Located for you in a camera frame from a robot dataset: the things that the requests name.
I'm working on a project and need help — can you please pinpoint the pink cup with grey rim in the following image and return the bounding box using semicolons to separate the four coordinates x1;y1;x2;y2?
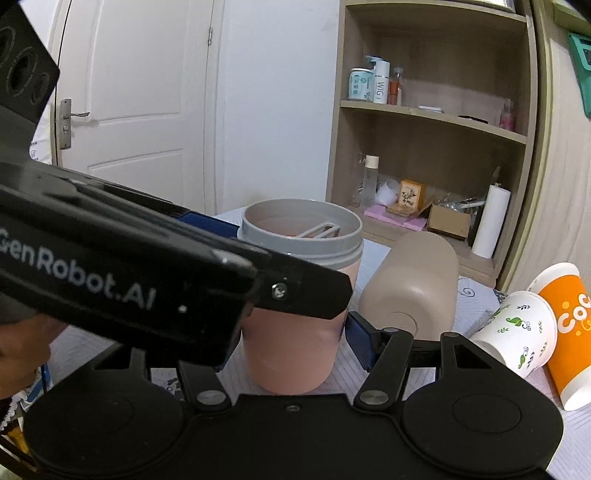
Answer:
238;199;363;395

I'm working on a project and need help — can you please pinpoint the beige plastic cup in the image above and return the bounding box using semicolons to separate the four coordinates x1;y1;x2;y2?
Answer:
358;231;459;340

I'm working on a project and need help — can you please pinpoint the white leaf-print paper cup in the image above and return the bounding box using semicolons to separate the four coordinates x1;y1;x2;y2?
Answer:
470;291;558;378

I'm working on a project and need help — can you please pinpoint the orange paper cup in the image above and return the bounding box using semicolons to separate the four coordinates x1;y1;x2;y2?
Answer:
528;262;591;411

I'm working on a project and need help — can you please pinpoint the person's left hand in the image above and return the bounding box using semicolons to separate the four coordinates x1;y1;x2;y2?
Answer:
0;314;67;399

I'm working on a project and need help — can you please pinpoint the pink flat box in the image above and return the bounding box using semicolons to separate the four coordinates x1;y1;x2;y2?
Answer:
363;204;428;231

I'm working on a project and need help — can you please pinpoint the small cardboard box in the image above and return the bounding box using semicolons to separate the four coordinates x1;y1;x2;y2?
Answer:
428;205;471;240

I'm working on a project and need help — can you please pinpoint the white mug on shelf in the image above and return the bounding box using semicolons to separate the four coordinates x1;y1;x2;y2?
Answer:
375;179;400;207

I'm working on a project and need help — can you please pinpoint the yellow printed tea box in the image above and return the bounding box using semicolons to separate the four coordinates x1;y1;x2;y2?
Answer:
386;180;426;217

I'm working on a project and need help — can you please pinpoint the clear bottle beige cap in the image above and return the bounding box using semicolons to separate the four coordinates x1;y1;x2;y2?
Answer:
360;155;380;209

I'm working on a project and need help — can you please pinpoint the white paper towel roll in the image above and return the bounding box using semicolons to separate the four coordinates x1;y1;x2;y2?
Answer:
472;183;511;259

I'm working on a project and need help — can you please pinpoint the white door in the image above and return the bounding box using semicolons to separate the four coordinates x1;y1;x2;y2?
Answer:
53;1;214;213

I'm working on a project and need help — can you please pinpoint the wooden wardrobe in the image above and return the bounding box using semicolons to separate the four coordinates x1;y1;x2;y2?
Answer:
497;1;590;293

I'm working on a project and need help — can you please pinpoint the wooden bookshelf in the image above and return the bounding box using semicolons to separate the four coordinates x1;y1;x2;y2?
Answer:
325;1;538;286

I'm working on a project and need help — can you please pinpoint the white textured table cloth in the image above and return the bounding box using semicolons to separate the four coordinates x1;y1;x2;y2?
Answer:
48;240;590;479

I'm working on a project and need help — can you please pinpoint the red small bottle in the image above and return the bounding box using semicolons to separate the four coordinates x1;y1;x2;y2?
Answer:
388;66;404;106

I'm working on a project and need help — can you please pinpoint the pink small bottle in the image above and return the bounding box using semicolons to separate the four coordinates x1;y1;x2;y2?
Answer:
499;98;515;131

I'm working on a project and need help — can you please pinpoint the teal white jar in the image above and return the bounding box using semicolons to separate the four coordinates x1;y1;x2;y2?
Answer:
348;68;374;102

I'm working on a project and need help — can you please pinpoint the white pump bottle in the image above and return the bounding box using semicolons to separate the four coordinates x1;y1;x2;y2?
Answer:
366;55;390;105

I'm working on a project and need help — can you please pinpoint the metal door handle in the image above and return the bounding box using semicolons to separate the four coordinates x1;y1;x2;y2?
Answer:
56;98;90;150

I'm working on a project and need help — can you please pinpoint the teal wall pouch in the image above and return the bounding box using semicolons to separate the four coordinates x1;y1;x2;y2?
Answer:
568;32;591;118

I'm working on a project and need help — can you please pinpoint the green wall pouch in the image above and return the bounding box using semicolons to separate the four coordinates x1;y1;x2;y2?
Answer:
551;0;591;36

